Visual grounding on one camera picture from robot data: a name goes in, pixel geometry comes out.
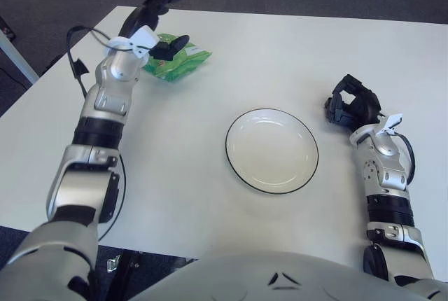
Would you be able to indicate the green snack bag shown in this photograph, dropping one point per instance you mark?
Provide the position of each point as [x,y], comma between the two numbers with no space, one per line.
[182,66]

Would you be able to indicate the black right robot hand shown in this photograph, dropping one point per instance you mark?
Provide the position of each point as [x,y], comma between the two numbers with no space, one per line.
[360,108]

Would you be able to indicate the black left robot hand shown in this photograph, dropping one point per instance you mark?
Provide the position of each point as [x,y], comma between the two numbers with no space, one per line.
[147,10]

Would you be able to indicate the shiny bracket under table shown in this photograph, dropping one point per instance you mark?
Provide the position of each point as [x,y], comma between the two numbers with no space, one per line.
[112,264]

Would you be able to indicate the white plate with black rim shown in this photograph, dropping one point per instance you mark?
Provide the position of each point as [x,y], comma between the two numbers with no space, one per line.
[271,154]

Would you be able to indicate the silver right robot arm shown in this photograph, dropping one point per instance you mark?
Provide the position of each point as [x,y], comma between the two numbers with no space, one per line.
[388,178]

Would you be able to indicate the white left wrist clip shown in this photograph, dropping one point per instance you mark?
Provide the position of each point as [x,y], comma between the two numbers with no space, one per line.
[145,36]

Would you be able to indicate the dark floor object by leg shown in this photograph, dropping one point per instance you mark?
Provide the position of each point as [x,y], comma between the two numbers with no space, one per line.
[5,29]

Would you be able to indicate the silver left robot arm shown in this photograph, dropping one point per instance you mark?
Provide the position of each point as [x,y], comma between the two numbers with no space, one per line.
[115,70]

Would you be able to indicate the silver robot torso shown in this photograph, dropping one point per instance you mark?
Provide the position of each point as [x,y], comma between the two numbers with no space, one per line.
[245,276]

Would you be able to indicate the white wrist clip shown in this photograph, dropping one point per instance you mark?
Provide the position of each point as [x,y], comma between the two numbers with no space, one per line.
[145,36]
[392,120]

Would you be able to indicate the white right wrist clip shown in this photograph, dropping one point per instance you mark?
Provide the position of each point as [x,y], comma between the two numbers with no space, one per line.
[392,120]

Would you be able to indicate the white neighbouring table leg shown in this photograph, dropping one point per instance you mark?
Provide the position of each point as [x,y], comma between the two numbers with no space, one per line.
[17,59]

